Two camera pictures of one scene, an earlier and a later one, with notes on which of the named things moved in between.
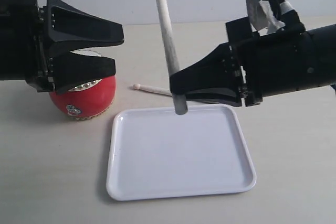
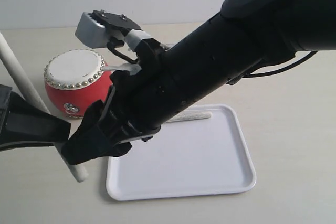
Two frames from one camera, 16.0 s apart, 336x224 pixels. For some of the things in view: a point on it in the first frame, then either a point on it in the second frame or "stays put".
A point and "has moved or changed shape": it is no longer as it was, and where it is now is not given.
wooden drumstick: [179, 99] -> [187, 115]
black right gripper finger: [218, 70] -> [90, 143]
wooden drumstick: [151, 89] has moved or changed shape
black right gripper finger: [219, 95] -> [92, 117]
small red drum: [85, 100] stays put
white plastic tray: [156, 153] stays put
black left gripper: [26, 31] -> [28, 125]
